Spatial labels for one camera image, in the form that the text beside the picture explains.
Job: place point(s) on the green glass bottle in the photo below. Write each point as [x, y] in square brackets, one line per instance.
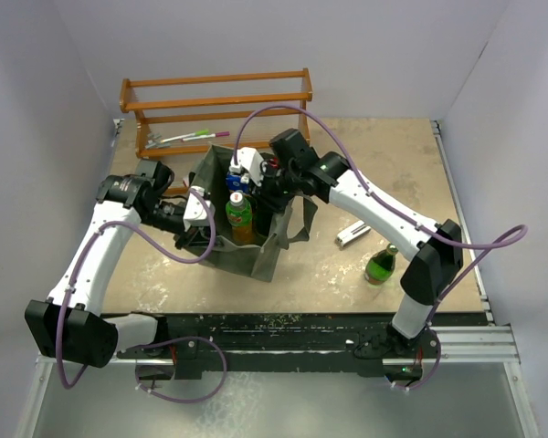
[381, 266]
[262, 223]

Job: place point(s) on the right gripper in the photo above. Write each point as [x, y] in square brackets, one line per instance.
[268, 199]

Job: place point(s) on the wooden shelf rack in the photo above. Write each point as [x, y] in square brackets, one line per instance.
[207, 109]

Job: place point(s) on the blue juice carton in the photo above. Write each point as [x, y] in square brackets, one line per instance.
[238, 182]

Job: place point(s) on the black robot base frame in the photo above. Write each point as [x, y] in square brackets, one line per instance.
[190, 344]

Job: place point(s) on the green canvas bag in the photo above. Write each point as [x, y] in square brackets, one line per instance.
[258, 260]

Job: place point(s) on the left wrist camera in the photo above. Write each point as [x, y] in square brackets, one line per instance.
[198, 208]

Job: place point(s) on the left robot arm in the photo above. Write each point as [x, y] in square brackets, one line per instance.
[68, 325]

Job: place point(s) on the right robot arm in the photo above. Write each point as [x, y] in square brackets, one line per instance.
[431, 249]

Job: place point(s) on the magenta capped marker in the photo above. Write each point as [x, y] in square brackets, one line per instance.
[206, 136]

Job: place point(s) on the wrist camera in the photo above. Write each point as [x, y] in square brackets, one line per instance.
[247, 162]
[198, 208]

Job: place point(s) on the orange soda plastic bottle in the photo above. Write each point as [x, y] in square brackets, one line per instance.
[240, 217]

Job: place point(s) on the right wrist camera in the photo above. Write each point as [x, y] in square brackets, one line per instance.
[247, 162]

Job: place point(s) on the green glass bottle front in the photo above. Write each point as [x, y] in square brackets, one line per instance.
[381, 266]

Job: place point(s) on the white stapler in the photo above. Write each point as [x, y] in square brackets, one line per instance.
[352, 233]

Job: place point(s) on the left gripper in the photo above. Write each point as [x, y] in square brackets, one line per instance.
[194, 237]

